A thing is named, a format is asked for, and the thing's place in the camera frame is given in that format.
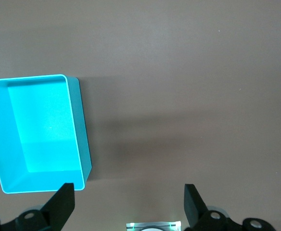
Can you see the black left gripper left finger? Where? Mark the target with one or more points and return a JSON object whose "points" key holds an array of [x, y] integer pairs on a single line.
{"points": [[58, 207]]}

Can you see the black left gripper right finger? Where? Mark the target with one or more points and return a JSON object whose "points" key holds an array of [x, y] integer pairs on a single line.
{"points": [[193, 207]]}

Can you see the teal plastic bin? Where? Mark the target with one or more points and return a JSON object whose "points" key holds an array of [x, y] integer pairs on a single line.
{"points": [[46, 125]]}

